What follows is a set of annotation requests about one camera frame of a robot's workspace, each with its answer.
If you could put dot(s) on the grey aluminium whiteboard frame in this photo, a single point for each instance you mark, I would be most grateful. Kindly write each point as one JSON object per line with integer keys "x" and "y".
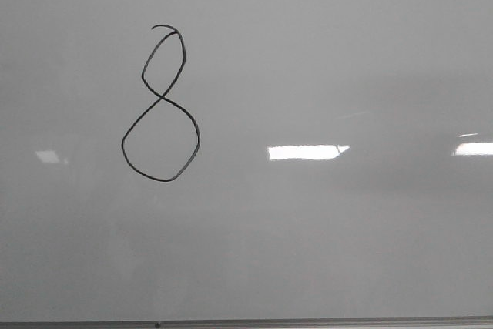
{"x": 380, "y": 322}

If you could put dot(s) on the white whiteboard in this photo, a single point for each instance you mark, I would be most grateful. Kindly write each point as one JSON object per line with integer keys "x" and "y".
{"x": 214, "y": 159}

